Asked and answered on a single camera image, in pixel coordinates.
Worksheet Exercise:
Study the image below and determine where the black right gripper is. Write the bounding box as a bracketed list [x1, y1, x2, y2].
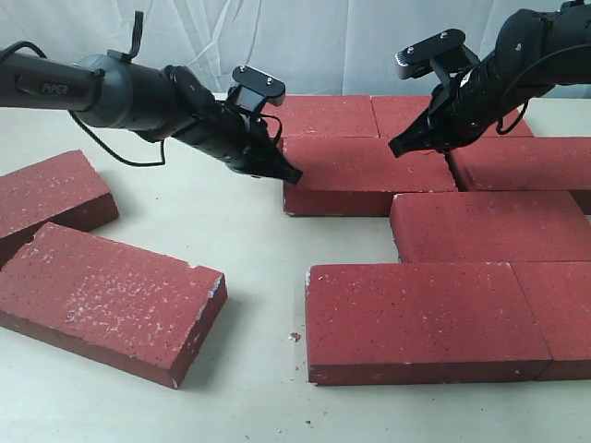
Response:
[388, 84, 485, 158]

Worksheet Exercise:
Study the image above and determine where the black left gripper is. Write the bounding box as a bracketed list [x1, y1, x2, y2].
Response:
[202, 103, 303, 185]

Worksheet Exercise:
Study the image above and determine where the red brick being placed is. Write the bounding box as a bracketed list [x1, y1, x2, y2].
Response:
[283, 138, 457, 217]

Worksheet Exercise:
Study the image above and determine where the red brick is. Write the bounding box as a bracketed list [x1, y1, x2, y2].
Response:
[1, 223, 227, 389]
[305, 262, 552, 386]
[512, 261, 590, 381]
[370, 94, 536, 139]
[263, 95, 379, 138]
[1, 150, 119, 264]

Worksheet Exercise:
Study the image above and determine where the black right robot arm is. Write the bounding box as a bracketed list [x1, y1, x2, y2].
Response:
[389, 1, 590, 157]

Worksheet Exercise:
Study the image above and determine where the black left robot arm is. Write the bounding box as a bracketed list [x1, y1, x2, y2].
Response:
[1, 42, 302, 185]

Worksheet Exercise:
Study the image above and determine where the red brick right second row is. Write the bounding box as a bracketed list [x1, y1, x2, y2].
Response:
[449, 137, 590, 215]

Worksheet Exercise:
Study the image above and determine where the red brick right third row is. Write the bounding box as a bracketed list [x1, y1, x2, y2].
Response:
[390, 191, 590, 263]

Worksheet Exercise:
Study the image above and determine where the white fabric backdrop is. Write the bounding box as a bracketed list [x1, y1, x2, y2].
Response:
[0, 0, 591, 101]

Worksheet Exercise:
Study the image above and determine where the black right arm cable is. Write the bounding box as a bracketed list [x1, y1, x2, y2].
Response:
[496, 43, 591, 136]

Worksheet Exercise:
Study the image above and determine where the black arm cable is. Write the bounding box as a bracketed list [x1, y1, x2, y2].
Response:
[66, 110, 167, 167]
[496, 43, 591, 136]

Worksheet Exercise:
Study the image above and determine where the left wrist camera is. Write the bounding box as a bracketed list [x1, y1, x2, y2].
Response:
[227, 65, 286, 114]

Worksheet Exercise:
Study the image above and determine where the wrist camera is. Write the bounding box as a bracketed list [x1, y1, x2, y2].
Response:
[227, 65, 286, 114]
[394, 29, 479, 86]

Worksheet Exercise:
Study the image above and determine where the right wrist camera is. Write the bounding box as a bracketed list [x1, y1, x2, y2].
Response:
[394, 29, 479, 86]

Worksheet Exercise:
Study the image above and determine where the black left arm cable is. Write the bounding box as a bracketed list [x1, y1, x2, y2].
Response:
[66, 110, 167, 167]

